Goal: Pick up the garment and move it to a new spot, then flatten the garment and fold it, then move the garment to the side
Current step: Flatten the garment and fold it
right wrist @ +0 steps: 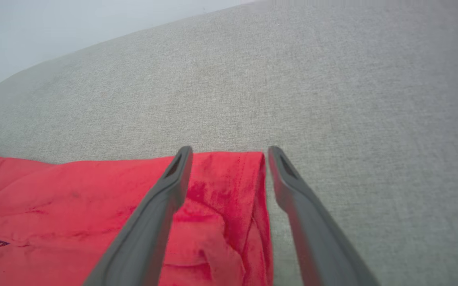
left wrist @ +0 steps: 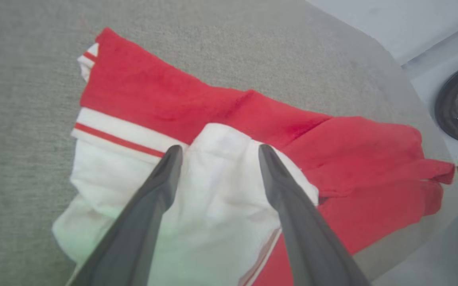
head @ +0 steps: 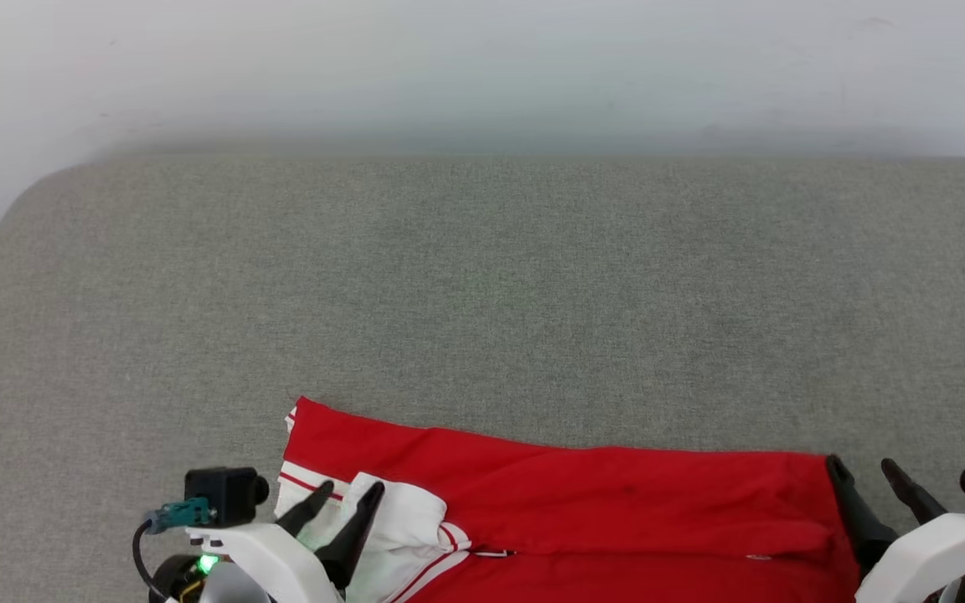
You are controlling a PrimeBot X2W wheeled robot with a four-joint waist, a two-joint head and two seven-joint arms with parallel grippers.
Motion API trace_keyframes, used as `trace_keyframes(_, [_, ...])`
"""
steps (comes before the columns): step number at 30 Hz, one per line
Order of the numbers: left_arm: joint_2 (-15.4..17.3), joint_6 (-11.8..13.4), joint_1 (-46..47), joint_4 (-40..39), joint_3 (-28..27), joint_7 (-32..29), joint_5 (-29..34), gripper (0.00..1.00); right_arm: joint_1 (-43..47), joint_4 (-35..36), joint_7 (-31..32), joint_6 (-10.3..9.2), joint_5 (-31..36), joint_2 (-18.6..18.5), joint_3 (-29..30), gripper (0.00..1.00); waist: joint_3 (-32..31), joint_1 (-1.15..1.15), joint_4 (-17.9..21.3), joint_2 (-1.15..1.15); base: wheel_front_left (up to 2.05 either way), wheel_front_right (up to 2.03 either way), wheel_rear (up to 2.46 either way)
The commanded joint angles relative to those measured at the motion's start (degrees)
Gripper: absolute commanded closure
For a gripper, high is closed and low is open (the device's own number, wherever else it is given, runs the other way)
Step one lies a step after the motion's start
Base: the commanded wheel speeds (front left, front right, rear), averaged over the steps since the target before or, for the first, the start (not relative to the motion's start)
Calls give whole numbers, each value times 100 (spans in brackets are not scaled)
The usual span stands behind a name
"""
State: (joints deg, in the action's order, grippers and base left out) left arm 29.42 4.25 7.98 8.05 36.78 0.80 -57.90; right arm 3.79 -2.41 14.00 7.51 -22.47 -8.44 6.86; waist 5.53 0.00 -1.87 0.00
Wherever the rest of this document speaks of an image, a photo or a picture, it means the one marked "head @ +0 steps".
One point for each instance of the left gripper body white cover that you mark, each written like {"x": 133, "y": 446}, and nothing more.
{"x": 269, "y": 557}

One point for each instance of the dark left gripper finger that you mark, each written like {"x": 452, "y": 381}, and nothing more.
{"x": 355, "y": 532}
{"x": 308, "y": 507}

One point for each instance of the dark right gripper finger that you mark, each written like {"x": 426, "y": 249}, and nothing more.
{"x": 859, "y": 515}
{"x": 918, "y": 496}

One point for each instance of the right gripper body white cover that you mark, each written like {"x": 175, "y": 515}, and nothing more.
{"x": 931, "y": 553}

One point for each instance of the red white basketball jersey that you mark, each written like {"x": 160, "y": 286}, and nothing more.
{"x": 600, "y": 519}

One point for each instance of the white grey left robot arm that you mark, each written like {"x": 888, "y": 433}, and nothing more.
{"x": 235, "y": 586}

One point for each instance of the grey fabric sofa cushion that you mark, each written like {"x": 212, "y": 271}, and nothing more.
{"x": 491, "y": 293}

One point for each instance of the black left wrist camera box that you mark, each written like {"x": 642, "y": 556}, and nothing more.
{"x": 227, "y": 494}

